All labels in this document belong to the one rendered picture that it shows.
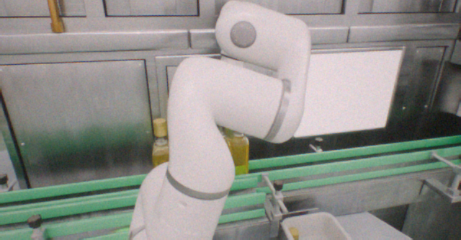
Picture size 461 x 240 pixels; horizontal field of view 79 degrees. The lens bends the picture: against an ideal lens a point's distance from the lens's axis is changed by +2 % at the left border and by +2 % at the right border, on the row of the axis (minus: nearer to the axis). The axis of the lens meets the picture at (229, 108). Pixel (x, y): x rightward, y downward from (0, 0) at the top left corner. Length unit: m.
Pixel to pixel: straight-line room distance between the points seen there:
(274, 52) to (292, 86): 0.06
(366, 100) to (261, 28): 0.84
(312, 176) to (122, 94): 0.69
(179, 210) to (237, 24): 0.25
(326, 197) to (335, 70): 0.44
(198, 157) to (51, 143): 0.81
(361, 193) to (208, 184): 0.86
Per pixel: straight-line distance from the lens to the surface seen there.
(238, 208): 0.84
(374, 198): 1.18
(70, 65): 0.96
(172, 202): 0.35
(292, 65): 0.39
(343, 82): 1.10
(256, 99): 0.34
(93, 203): 0.88
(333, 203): 1.09
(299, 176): 0.98
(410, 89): 1.37
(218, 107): 0.34
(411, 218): 1.72
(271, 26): 0.40
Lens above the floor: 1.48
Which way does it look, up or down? 21 degrees down
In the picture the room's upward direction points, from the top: straight up
